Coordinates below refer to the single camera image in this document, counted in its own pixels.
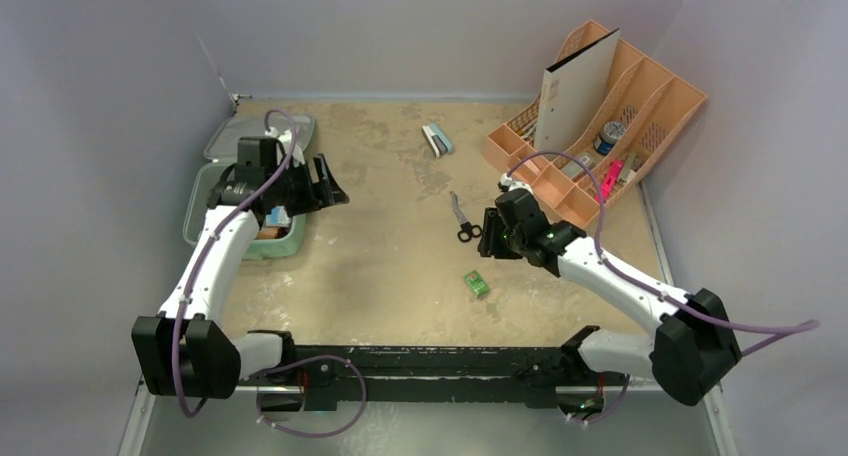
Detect brown bottle orange cap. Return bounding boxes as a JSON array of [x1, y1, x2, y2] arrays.
[[256, 227, 290, 240]]

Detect grey box in organizer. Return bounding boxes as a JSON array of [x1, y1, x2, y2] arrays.
[[561, 152, 596, 181]]

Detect blue white stapler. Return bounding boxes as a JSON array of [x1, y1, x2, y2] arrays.
[[421, 123, 454, 159]]

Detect pink desk organizer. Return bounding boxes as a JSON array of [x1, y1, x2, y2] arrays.
[[483, 20, 707, 228]]

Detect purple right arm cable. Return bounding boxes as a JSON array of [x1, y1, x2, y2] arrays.
[[506, 151, 821, 428]]

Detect white folder in organizer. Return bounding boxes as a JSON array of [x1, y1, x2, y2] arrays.
[[533, 26, 620, 151]]

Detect clear zip bag of pads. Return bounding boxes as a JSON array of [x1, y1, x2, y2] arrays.
[[264, 206, 291, 228]]

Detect pink marker in organizer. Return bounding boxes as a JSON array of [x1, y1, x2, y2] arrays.
[[595, 160, 624, 203]]

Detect black handled medical scissors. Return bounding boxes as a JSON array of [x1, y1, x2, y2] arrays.
[[449, 191, 482, 243]]

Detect green small medicine box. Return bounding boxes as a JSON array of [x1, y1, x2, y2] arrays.
[[463, 270, 490, 299]]

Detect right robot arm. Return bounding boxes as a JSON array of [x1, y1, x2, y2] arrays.
[[478, 188, 742, 406]]

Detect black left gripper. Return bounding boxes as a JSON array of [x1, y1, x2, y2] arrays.
[[265, 154, 345, 217]]

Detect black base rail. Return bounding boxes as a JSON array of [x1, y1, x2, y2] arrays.
[[247, 345, 624, 411]]

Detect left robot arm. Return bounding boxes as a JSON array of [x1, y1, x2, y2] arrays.
[[131, 136, 349, 399]]

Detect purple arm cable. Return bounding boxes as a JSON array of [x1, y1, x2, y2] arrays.
[[170, 109, 369, 439], [506, 151, 821, 428]]

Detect mint green storage case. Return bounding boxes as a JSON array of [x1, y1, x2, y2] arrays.
[[182, 113, 315, 261]]

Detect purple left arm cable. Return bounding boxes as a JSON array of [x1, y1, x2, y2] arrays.
[[170, 109, 369, 439]]

